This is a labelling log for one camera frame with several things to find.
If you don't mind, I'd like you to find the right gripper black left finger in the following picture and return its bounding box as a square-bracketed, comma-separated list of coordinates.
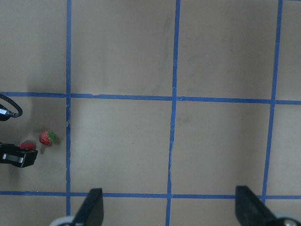
[72, 188, 104, 226]

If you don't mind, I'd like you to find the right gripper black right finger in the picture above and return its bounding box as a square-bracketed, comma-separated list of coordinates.
[235, 186, 278, 226]

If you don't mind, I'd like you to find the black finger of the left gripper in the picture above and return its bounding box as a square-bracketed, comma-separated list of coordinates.
[0, 143, 38, 168]

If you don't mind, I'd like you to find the red strawberry of pair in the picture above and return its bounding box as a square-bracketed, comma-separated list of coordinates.
[39, 130, 56, 145]
[18, 142, 36, 150]

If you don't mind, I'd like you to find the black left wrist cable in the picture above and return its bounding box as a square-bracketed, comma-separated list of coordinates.
[0, 93, 24, 122]

